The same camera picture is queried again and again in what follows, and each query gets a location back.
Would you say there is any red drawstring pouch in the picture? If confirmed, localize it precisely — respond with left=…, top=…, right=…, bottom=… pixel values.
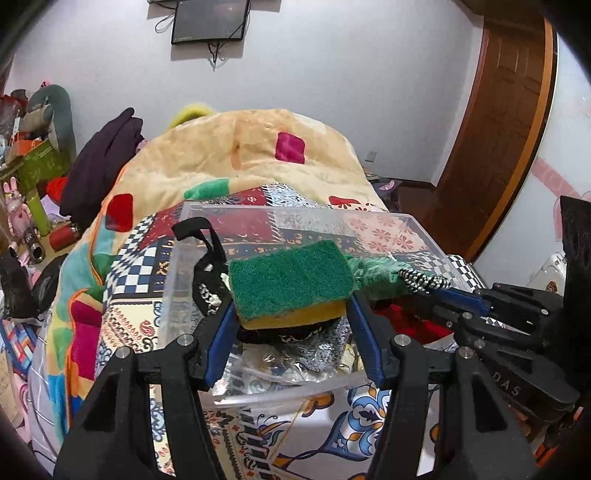
left=373, top=302, right=453, bottom=345

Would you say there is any green cloth with beaded bracelet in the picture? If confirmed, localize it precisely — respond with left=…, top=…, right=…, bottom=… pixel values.
left=346, top=256, right=451, bottom=301

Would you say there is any yellow plastic chair back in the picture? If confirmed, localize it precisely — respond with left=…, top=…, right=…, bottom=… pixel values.
left=166, top=103, right=216, bottom=131

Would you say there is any green yellow sponge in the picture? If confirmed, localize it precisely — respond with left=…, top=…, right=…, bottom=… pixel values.
left=228, top=240, right=355, bottom=330

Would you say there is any dark purple clothing pile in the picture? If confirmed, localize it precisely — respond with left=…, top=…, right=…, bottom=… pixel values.
left=59, top=107, right=144, bottom=232

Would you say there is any small black wall monitor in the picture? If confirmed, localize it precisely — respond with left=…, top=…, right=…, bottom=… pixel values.
left=171, top=0, right=250, bottom=45

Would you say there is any brown wooden door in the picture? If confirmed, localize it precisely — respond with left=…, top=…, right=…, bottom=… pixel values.
left=422, top=1, right=557, bottom=261

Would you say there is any beige patchwork fleece blanket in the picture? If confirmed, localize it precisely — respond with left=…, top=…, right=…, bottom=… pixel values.
left=45, top=109, right=385, bottom=440

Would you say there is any green cardboard box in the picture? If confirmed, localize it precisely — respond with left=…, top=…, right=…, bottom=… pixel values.
left=1, top=140, right=71, bottom=194

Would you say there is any red cylindrical can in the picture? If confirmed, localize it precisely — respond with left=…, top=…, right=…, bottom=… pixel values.
left=49, top=223, right=80, bottom=252

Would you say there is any grey backpack with books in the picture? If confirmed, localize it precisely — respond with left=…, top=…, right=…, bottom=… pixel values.
left=370, top=177, right=401, bottom=212

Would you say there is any clear plastic storage box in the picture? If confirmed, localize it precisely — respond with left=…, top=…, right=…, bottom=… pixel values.
left=159, top=202, right=467, bottom=408

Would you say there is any pink rabbit plush toy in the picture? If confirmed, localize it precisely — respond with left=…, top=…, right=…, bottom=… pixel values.
left=3, top=177, right=33, bottom=241

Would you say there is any grey knit item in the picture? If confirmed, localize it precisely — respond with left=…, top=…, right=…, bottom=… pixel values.
left=279, top=317, right=351, bottom=373

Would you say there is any patterned colourful mat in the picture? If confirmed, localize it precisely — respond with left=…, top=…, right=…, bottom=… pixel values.
left=96, top=184, right=482, bottom=479

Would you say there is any green cylindrical bottle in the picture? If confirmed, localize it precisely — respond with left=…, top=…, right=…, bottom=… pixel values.
left=26, top=189, right=52, bottom=237

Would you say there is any grey green plush pillow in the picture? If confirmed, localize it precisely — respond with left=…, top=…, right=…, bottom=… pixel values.
left=19, top=84, right=76, bottom=162

